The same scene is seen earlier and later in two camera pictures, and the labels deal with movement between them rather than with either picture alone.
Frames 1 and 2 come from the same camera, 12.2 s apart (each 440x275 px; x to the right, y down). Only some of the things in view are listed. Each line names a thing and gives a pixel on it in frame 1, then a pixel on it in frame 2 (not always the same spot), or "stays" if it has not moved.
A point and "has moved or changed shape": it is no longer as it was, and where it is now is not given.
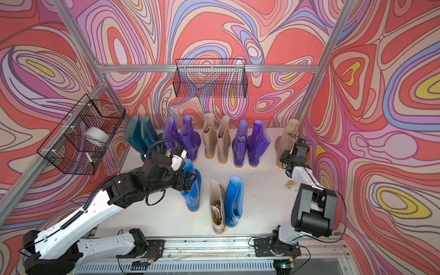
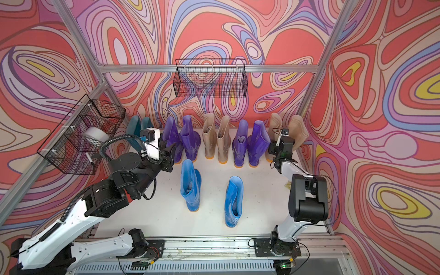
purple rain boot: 171,131 stays
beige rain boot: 223,140 stays
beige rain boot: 285,142 has moved or changed shape
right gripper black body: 287,157 -> 274,149
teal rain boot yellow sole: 133,134 stays
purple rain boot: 258,144 stays
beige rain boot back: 209,135 stays
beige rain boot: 217,205 -> 274,129
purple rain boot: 191,140 stays
